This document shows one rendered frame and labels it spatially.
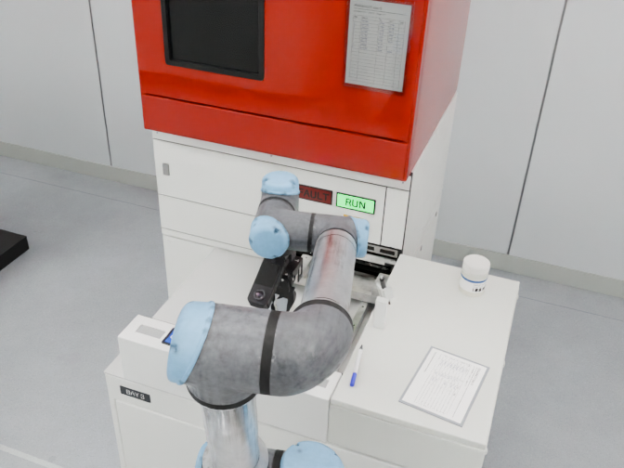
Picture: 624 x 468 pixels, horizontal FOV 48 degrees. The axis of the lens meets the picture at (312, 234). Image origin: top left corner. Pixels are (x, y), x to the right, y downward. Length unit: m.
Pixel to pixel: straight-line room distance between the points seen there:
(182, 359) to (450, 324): 1.01
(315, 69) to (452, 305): 0.72
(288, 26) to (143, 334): 0.85
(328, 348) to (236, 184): 1.26
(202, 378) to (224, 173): 1.27
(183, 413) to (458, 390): 0.69
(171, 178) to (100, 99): 2.08
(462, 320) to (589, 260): 1.95
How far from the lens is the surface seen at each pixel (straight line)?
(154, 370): 1.79
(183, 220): 2.32
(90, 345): 3.26
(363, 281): 2.07
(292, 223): 1.28
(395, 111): 1.81
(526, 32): 3.29
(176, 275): 2.47
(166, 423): 1.91
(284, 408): 1.67
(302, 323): 0.94
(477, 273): 1.89
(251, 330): 0.93
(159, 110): 2.11
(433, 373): 1.68
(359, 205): 2.01
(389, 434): 1.61
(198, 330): 0.94
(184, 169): 2.22
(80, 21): 4.20
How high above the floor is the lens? 2.11
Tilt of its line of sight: 33 degrees down
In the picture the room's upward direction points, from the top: 2 degrees clockwise
